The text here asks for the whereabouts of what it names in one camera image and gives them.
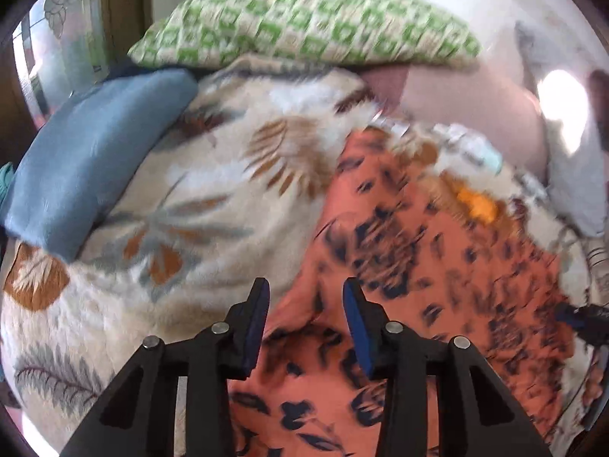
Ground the blue pillow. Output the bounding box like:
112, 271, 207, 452
2, 69, 198, 262

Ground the orange black floral garment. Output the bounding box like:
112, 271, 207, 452
228, 128, 591, 457

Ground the light grey pillow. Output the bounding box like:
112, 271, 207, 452
516, 21, 605, 239

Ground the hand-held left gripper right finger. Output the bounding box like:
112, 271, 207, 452
343, 276, 553, 457

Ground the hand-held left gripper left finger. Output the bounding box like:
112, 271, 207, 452
59, 277, 271, 457

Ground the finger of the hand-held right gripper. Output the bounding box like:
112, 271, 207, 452
554, 302, 609, 344

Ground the frosted glass window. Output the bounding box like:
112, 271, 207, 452
14, 0, 115, 120

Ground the green white patterned pillow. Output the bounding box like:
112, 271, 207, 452
128, 0, 481, 70

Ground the beige leaf print blanket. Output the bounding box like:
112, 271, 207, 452
0, 54, 609, 457

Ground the pink quilted bed sheet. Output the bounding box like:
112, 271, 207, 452
362, 52, 553, 172

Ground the white glove with teal cuff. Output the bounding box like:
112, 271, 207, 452
381, 119, 505, 174

